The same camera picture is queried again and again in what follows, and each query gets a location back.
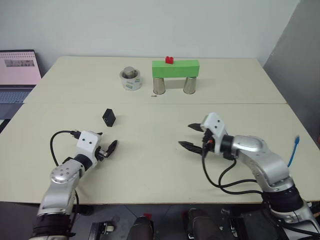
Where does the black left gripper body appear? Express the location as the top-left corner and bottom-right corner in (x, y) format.
(95, 147), (111, 162)

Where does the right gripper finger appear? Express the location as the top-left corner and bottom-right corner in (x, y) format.
(178, 140), (203, 154)
(187, 122), (206, 133)

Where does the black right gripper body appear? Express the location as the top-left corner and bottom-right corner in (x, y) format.
(199, 124), (216, 154)

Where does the small black box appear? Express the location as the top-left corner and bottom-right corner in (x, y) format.
(101, 108), (117, 128)

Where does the steel cup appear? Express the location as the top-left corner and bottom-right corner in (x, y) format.
(152, 76), (167, 96)
(182, 76), (198, 95)

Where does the white paper cup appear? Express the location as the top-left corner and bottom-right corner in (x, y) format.
(119, 67), (143, 92)

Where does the green foam block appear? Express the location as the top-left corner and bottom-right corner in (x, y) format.
(151, 59), (201, 79)

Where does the round metal weight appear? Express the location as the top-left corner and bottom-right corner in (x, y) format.
(124, 66), (138, 79)

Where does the black floor device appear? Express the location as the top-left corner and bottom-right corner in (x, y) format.
(90, 219), (118, 236)

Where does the dark rounded robot leg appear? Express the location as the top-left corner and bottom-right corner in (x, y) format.
(128, 215), (155, 240)
(186, 208), (222, 240)

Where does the open laptop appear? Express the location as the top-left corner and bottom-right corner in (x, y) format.
(0, 49), (42, 120)

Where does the grey partition panel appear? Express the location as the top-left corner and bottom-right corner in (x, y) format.
(261, 0), (320, 154)

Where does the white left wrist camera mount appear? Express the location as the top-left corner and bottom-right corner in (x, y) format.
(75, 130), (101, 169)

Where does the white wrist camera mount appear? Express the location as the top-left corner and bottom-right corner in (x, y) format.
(201, 112), (229, 154)
(75, 130), (101, 169)

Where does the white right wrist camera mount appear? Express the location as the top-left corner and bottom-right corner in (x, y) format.
(201, 112), (229, 154)

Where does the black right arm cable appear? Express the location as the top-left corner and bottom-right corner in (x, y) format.
(201, 147), (266, 196)

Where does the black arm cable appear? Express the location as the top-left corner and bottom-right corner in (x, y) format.
(49, 129), (81, 167)
(201, 147), (266, 196)

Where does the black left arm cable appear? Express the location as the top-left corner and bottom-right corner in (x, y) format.
(49, 129), (81, 167)

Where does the blue Ethernet cable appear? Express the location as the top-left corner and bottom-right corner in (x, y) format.
(287, 134), (301, 169)

